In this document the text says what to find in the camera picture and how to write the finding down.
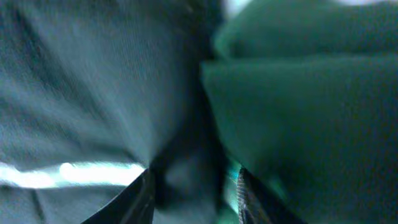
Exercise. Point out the navy taped garment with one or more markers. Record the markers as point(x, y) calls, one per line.
point(113, 81)

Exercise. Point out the dark green garment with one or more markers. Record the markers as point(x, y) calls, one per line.
point(304, 95)

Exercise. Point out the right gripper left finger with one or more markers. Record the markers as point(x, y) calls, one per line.
point(134, 205)

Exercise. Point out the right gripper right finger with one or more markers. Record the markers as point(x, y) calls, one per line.
point(257, 205)

